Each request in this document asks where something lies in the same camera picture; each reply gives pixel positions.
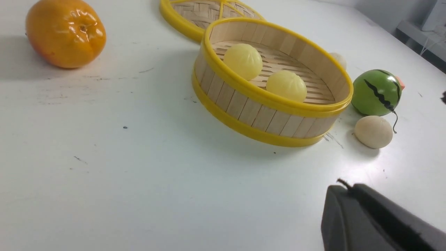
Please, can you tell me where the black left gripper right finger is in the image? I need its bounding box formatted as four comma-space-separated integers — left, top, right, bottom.
337, 178, 446, 251

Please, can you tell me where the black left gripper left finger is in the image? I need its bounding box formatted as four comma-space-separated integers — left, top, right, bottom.
321, 185, 397, 251

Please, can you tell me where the white bun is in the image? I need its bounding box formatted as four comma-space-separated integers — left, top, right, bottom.
354, 116, 394, 149
329, 52, 347, 70

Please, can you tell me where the yellow bun front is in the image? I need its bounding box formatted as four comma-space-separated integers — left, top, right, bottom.
266, 70, 307, 102

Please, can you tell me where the yellow bun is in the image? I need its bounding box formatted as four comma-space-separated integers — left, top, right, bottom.
223, 43, 263, 81
266, 70, 307, 102

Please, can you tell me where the bamboo steamer tray yellow rim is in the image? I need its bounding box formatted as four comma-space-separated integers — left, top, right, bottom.
192, 17, 353, 147

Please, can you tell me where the bamboo steamer lid yellow rim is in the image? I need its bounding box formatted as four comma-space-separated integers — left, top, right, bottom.
159, 0, 263, 42

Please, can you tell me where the green toy watermelon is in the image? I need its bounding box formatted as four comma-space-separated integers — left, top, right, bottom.
351, 69, 402, 116

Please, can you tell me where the orange foam cube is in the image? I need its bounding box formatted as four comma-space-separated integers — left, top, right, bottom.
395, 76, 406, 90

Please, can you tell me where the grey shelf in background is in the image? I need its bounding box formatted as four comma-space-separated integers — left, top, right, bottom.
397, 0, 446, 62

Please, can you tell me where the orange toy tangerine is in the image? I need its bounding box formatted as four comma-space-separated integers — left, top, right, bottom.
25, 0, 107, 69

